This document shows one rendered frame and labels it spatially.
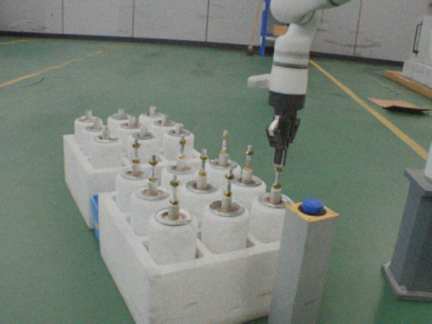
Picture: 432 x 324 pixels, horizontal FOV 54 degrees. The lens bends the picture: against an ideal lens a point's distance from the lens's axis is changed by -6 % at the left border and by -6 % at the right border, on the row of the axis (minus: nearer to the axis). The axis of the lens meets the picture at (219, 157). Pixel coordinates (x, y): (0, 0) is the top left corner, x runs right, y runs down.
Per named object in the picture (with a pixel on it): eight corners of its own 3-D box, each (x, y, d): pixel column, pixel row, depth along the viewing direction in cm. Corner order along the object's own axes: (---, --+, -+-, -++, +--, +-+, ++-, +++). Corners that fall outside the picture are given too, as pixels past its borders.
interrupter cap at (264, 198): (287, 195, 102) (287, 192, 102) (295, 210, 95) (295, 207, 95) (254, 194, 101) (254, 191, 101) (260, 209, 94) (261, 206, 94)
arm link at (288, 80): (264, 82, 97) (268, 55, 95) (312, 91, 92) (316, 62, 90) (244, 87, 90) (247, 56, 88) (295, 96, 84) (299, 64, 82)
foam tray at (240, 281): (227, 231, 135) (231, 176, 130) (305, 304, 103) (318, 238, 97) (99, 253, 117) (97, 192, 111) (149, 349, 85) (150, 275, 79)
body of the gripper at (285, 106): (296, 92, 84) (291, 140, 87) (312, 88, 91) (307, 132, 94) (261, 86, 88) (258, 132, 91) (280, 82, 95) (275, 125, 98)
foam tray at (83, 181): (161, 170, 179) (163, 126, 173) (206, 211, 147) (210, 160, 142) (65, 181, 161) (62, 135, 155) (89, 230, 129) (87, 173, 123)
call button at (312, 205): (313, 206, 82) (315, 196, 82) (326, 214, 79) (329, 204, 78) (296, 209, 81) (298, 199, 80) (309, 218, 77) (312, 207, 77)
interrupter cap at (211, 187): (189, 196, 98) (189, 193, 97) (181, 183, 104) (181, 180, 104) (222, 194, 100) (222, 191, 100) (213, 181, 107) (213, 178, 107)
